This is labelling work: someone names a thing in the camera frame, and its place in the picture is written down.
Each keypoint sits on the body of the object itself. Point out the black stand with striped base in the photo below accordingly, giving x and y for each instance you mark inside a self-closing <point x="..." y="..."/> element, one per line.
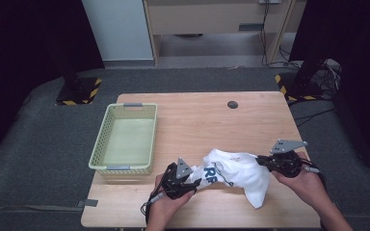
<point x="302" y="86"/>
<point x="77" y="91"/>

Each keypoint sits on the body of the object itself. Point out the dark round table grommet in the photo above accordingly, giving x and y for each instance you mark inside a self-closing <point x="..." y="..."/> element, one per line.
<point x="232" y="104"/>

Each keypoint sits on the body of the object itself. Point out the white cabinet panel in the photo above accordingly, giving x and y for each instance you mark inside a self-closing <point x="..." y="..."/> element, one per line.
<point x="118" y="29"/>

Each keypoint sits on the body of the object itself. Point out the light wooden desk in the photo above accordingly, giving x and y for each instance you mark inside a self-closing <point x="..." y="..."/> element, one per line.
<point x="205" y="16"/>

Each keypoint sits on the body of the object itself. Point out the white printed T-shirt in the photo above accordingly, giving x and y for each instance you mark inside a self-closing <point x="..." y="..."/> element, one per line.
<point x="247" y="173"/>

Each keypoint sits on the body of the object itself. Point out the person's left hand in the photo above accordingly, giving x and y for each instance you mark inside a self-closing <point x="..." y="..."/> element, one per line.
<point x="163" y="208"/>

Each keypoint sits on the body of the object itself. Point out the light green plastic basket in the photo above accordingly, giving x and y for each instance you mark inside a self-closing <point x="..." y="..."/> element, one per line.
<point x="128" y="141"/>

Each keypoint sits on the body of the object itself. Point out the person's right hand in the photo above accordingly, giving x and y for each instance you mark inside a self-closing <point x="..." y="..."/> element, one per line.
<point x="308" y="189"/>

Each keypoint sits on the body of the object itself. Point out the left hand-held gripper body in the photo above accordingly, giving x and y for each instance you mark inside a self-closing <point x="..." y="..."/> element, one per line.
<point x="173" y="184"/>

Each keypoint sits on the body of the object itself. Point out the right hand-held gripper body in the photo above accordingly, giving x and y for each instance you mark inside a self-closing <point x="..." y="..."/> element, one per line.
<point x="285" y="163"/>

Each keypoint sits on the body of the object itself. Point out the grey tape strip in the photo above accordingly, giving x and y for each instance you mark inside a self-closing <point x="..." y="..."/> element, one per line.
<point x="90" y="202"/>

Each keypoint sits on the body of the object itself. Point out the black curtain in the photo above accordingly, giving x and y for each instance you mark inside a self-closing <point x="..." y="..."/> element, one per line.
<point x="359" y="38"/>
<point x="19" y="48"/>

